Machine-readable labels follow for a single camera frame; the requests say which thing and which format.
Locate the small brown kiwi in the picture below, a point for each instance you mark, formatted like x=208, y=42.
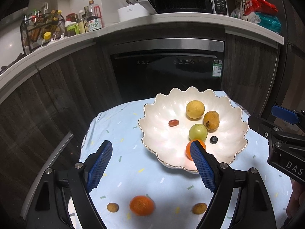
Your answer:
x=199, y=208
x=112, y=207

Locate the black wire spice rack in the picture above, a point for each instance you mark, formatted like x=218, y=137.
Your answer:
x=34, y=26

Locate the right hand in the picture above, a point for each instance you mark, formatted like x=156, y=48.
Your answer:
x=296, y=199

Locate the red jujube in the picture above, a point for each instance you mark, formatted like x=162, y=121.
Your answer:
x=173, y=122

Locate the yellow lemon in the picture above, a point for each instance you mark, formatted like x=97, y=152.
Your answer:
x=195, y=109

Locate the yellow capped bottle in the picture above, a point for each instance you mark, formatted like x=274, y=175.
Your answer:
x=47, y=37

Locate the dark blueberry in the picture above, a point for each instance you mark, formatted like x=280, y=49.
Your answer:
x=213, y=139

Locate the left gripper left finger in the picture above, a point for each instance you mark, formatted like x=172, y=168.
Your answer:
x=84, y=177

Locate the yellow brown mango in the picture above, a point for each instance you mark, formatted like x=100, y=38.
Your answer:
x=211, y=120

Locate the white scalloped ceramic bowl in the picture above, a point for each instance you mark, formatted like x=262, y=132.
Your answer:
x=168, y=144

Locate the white round appliance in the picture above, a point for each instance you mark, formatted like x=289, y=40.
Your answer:
x=132, y=12

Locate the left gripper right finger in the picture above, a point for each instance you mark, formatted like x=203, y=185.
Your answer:
x=219, y=178

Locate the red snack bag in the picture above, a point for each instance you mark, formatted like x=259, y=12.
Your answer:
x=261, y=6

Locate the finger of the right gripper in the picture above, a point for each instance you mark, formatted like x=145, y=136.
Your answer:
x=264, y=128
x=285, y=114

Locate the dark wood cabinet door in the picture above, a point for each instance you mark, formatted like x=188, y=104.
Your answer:
x=61, y=97

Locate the teal snack bag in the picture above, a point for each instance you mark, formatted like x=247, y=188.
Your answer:
x=270, y=22

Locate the large soy sauce bottle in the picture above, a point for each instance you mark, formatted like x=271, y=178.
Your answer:
x=94, y=16

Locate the black built-in dishwasher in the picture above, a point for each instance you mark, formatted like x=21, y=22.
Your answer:
x=146, y=68

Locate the green apple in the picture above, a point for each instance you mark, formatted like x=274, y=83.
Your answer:
x=198, y=131

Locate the orange mandarin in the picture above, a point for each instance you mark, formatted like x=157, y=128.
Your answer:
x=190, y=148
x=142, y=205

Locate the green lidded container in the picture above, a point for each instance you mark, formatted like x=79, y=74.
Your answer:
x=71, y=28

